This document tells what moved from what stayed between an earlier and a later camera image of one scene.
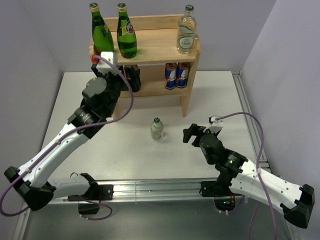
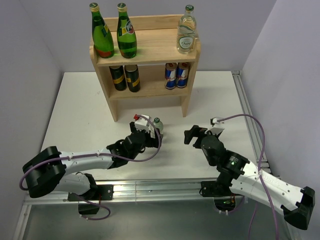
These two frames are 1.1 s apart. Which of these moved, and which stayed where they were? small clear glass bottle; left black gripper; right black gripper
Moved: left black gripper
Stayed: right black gripper; small clear glass bottle
